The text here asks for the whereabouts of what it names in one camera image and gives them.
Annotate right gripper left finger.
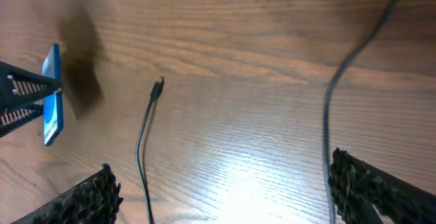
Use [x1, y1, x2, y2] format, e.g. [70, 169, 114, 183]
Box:
[12, 163, 123, 224]

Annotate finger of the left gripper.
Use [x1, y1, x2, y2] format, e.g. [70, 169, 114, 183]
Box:
[1, 104, 43, 137]
[1, 62, 62, 114]

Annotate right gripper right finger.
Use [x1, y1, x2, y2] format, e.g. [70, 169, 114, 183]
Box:
[328, 148, 435, 224]

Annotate blue Samsung Galaxy smartphone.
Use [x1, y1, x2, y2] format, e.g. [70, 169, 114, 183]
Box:
[42, 44, 63, 146]

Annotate black USB charging cable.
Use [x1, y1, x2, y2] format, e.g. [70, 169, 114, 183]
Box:
[135, 0, 413, 224]

